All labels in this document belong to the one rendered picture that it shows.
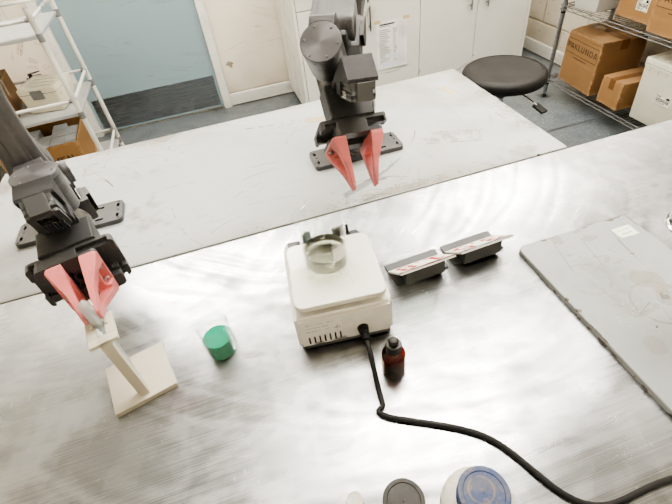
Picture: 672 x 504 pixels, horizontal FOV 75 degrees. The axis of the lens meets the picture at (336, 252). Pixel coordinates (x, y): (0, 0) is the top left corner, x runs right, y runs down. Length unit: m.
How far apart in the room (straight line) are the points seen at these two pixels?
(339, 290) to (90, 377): 0.37
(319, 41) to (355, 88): 0.08
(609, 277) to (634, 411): 0.20
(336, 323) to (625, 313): 0.38
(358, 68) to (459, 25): 2.78
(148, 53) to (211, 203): 2.64
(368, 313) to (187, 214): 0.47
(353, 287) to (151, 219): 0.50
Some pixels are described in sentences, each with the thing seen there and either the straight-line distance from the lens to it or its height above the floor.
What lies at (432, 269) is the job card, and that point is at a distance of 0.67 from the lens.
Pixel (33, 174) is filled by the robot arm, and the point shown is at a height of 1.14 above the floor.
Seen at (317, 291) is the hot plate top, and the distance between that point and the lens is 0.56.
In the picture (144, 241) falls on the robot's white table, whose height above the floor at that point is 0.90.
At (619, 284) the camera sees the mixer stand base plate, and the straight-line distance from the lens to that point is 0.73.
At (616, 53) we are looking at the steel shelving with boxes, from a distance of 3.14.
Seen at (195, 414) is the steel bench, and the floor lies 0.90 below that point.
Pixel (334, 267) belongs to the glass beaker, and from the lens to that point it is 0.56.
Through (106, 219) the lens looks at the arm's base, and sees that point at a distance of 0.97.
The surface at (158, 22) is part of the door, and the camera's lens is 3.44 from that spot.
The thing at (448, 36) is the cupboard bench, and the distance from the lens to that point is 3.35.
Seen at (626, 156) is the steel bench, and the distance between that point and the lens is 1.04.
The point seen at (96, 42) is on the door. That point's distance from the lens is 3.51.
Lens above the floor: 1.40
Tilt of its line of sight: 43 degrees down
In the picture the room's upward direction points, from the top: 8 degrees counter-clockwise
